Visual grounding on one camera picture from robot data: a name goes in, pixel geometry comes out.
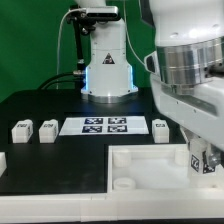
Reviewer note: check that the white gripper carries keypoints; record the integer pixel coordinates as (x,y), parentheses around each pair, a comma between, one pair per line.
(202,113)

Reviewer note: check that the white square tabletop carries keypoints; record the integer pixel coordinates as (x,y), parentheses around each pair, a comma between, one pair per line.
(151,167)

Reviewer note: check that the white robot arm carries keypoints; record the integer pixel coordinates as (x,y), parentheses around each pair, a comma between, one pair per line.
(187,70)

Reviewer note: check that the white sheet with markers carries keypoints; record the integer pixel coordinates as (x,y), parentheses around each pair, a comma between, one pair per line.
(113,125)

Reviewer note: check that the white left fence block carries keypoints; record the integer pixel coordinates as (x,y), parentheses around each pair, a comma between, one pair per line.
(3,164)

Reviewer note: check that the white front fence wall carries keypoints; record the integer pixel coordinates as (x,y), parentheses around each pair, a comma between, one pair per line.
(114,206)

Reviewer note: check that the black camera stand pole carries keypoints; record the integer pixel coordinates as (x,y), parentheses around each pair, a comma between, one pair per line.
(80,58)

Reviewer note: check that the black camera on stand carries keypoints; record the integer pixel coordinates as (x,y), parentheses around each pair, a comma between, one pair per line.
(96,14)

